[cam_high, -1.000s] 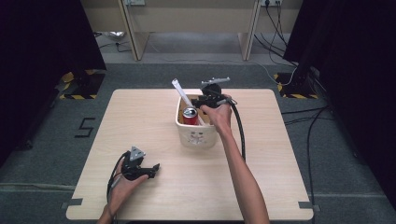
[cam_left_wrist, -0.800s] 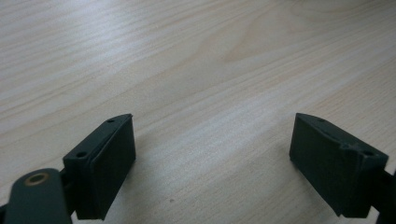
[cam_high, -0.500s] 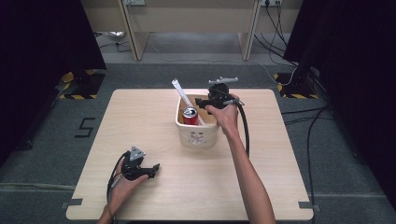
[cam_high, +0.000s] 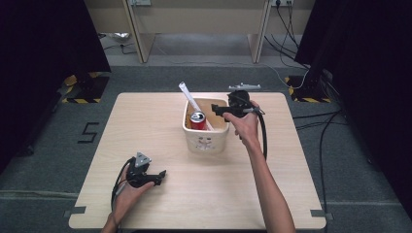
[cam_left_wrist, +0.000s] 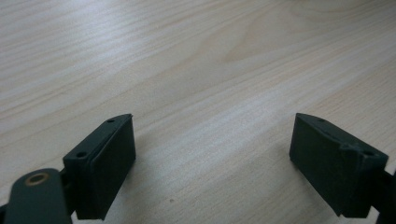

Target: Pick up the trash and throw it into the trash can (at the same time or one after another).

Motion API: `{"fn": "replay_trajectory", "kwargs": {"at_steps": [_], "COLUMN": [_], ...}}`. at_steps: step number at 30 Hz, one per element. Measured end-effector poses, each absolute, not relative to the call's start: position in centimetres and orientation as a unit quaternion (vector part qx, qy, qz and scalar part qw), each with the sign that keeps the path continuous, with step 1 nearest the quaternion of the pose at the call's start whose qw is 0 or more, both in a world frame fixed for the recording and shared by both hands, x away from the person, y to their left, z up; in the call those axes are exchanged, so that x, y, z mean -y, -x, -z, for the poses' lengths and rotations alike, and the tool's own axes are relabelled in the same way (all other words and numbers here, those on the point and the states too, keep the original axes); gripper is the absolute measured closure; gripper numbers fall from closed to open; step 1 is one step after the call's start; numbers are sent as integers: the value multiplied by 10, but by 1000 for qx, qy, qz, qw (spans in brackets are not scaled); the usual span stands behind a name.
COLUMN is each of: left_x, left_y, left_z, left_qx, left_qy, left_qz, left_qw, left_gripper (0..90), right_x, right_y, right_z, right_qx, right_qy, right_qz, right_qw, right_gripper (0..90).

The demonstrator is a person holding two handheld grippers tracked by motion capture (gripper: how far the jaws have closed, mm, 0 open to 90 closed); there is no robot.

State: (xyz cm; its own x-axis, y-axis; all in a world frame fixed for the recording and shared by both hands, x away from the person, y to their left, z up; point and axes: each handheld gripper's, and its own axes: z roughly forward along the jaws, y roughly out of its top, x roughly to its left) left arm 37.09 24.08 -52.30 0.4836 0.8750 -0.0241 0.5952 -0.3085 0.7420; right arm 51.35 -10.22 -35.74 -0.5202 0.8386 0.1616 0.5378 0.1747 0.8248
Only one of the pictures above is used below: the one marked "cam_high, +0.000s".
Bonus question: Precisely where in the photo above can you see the black cables from outlet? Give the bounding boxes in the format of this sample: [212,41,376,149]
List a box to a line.
[263,0,310,70]

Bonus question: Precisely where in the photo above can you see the person's left hand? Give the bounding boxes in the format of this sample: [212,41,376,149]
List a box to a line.
[111,181,155,224]

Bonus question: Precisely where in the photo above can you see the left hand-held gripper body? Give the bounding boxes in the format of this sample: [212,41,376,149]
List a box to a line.
[125,151,155,189]

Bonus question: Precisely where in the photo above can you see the red drink can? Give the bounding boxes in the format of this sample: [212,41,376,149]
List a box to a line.
[189,110,208,131]

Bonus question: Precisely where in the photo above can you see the grey tape piece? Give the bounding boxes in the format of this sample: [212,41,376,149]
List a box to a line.
[309,209,334,221]
[63,206,87,218]

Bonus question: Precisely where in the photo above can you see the white plastic bin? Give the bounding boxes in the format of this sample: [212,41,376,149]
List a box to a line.
[182,96,231,155]

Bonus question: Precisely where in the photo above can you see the hand-held gripper black cable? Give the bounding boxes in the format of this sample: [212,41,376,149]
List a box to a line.
[247,106,269,162]
[110,156,135,212]

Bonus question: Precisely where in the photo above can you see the left hand-held gripper black cable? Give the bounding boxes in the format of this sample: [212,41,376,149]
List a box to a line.
[110,156,135,212]

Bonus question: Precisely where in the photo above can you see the wall power outlet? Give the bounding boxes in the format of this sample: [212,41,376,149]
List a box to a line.
[269,0,294,8]

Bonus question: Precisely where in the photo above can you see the black curtain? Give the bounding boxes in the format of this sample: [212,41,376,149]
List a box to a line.
[294,0,412,218]
[0,0,111,174]

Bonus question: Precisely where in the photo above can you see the right hand-held gripper black cable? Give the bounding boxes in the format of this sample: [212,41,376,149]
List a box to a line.
[247,106,269,162]

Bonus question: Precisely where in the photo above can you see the stand base with hazard tape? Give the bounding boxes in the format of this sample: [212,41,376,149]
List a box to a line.
[284,74,334,104]
[60,72,111,105]

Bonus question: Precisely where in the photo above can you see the white ruler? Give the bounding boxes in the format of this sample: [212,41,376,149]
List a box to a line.
[178,81,215,132]

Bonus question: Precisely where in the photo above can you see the person's right hand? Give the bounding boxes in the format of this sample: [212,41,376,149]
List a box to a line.
[222,99,262,150]

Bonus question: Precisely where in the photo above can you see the thin black floor cable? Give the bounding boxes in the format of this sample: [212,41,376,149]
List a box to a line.
[96,32,138,56]

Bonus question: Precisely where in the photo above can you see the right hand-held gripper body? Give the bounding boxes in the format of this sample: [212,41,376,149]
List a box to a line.
[226,82,262,119]

